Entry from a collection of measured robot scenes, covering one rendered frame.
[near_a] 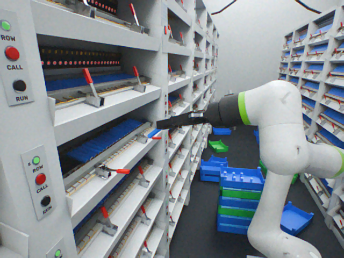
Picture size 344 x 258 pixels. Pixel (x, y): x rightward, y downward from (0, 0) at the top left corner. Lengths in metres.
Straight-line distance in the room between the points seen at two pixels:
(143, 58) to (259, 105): 0.57
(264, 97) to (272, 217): 0.63
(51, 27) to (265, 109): 0.47
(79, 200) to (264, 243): 0.79
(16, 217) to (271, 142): 0.50
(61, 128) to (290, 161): 0.47
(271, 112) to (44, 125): 0.47
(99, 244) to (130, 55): 0.72
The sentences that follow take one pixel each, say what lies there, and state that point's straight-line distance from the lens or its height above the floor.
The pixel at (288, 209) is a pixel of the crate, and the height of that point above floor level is 0.01.
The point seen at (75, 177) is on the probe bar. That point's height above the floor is 0.98.
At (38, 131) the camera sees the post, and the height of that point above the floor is 1.13.
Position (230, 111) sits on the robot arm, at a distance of 0.58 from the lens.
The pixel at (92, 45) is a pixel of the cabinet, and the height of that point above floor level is 1.30.
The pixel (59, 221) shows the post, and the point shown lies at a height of 0.95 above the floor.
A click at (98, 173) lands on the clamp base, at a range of 0.61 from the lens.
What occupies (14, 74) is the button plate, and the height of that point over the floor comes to 1.22.
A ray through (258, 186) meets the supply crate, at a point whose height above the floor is 0.43.
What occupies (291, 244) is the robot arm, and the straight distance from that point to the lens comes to 1.05.
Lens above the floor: 1.24
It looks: 18 degrees down
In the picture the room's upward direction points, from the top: straight up
